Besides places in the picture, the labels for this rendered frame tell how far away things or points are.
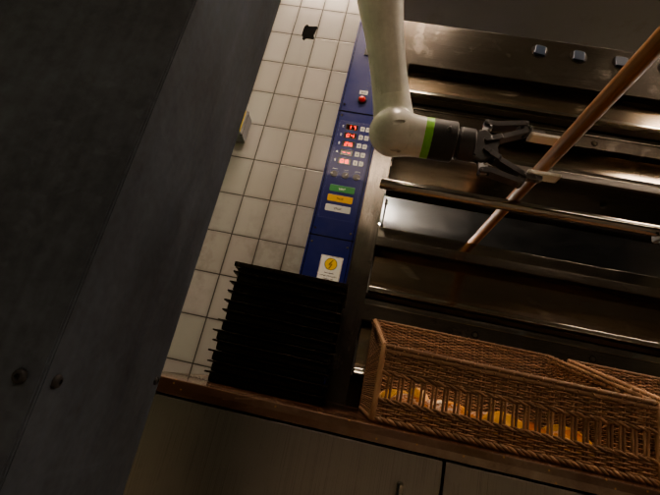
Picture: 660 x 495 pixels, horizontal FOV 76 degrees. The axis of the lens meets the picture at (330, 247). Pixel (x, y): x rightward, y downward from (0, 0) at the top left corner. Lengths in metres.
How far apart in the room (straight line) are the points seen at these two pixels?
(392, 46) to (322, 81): 0.74
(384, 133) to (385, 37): 0.24
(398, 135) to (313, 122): 0.77
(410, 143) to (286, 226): 0.67
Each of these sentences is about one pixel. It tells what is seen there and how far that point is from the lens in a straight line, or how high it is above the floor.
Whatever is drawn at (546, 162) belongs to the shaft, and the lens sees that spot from 1.05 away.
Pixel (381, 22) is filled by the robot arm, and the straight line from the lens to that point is 1.09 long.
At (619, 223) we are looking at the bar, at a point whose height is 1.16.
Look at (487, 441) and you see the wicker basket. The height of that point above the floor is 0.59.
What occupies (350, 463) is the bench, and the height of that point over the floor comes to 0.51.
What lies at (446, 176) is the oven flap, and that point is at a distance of 1.52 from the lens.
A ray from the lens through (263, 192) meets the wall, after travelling 1.56.
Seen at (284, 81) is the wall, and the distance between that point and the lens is 1.81.
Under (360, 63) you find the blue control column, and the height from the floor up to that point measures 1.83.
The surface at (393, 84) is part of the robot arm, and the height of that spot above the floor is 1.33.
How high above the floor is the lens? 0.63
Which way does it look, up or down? 17 degrees up
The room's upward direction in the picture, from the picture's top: 13 degrees clockwise
